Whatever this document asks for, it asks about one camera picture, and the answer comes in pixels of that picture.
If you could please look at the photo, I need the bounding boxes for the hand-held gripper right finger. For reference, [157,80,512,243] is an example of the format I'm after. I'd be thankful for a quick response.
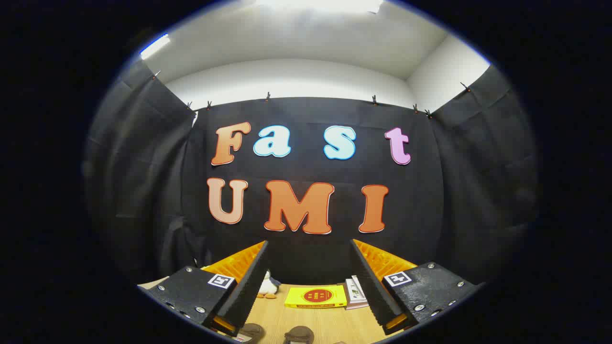
[350,239,481,335]

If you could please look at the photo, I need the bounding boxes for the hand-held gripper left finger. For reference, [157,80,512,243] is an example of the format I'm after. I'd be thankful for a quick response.
[138,240,269,337]

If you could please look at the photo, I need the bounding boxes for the brown fuzzy shoe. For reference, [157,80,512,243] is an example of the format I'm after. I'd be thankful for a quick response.
[238,323,265,344]
[284,326,315,344]

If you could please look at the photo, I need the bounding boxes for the penguin plush toy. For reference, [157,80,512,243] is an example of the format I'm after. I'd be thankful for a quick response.
[257,269,281,300]

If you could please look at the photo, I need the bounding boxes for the yellow book with red circle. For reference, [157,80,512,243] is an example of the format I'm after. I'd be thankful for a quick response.
[284,285,348,309]

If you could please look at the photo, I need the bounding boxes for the black backdrop cloth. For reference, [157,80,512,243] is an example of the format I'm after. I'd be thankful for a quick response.
[82,60,541,287]

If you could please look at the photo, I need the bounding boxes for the row of black cloth clips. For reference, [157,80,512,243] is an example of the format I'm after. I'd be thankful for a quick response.
[152,71,471,118]

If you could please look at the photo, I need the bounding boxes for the ceiling light strip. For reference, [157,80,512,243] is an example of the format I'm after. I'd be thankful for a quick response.
[140,33,171,60]

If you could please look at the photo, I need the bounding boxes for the large ceiling light panel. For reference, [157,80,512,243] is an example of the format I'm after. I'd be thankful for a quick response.
[256,0,384,14]

